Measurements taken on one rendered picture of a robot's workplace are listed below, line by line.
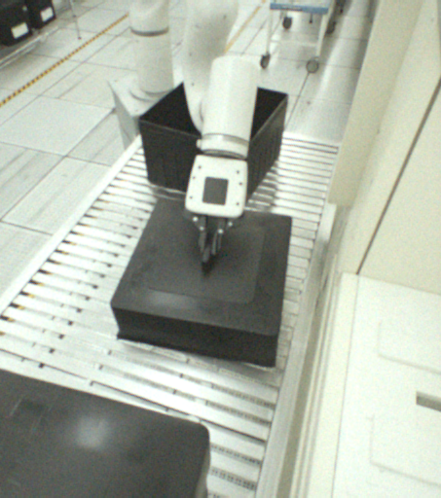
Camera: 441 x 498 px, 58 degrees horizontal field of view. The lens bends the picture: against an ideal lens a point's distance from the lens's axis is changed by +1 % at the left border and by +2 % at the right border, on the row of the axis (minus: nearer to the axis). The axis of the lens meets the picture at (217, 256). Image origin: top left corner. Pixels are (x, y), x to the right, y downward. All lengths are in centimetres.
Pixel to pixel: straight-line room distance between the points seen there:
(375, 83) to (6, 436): 67
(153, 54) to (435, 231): 102
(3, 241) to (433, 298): 190
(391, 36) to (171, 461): 61
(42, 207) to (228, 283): 173
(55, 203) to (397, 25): 192
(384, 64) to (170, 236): 45
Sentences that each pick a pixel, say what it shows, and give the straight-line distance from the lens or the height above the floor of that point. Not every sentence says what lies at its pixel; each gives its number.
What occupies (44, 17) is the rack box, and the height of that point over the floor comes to 25.
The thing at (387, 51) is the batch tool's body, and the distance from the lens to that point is 69.
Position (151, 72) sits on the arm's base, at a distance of 141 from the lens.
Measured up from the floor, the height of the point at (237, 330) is 86.
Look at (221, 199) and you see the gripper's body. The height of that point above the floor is 96.
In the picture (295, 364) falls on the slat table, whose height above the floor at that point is 76.
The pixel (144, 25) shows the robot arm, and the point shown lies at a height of 98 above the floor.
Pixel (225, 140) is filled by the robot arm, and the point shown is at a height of 104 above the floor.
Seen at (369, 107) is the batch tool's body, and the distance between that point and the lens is 73.
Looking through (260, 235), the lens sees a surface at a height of 86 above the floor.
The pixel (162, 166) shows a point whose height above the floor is 82.
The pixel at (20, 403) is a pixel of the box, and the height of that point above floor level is 101.
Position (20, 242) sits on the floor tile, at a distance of 215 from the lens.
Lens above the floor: 140
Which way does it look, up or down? 49 degrees down
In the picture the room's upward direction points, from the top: straight up
